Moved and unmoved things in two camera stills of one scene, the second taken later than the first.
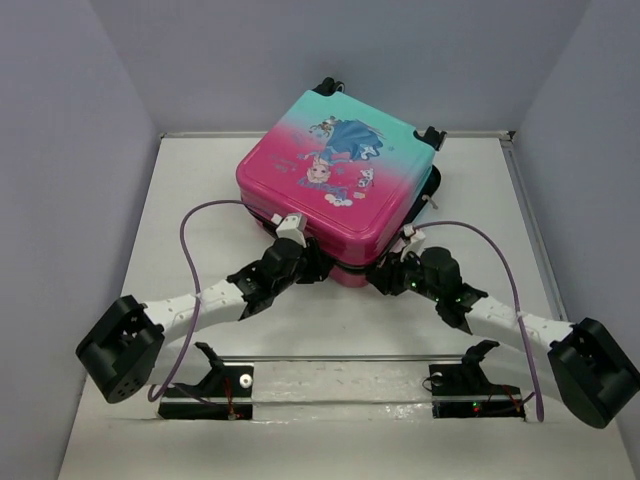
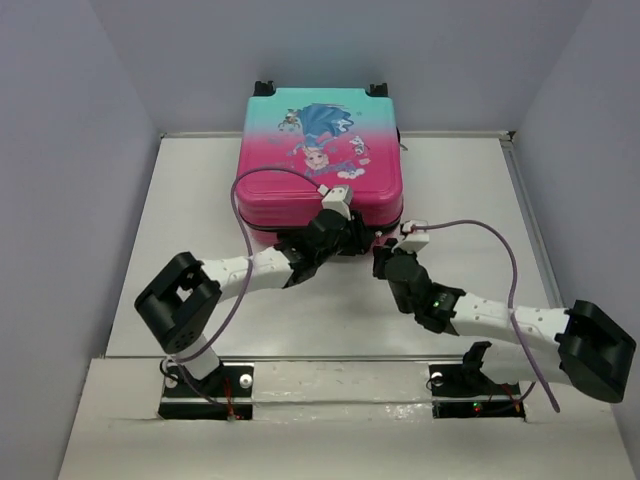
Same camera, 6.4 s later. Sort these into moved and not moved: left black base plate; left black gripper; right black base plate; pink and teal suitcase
Moved: left black gripper; pink and teal suitcase
Not moved: left black base plate; right black base plate
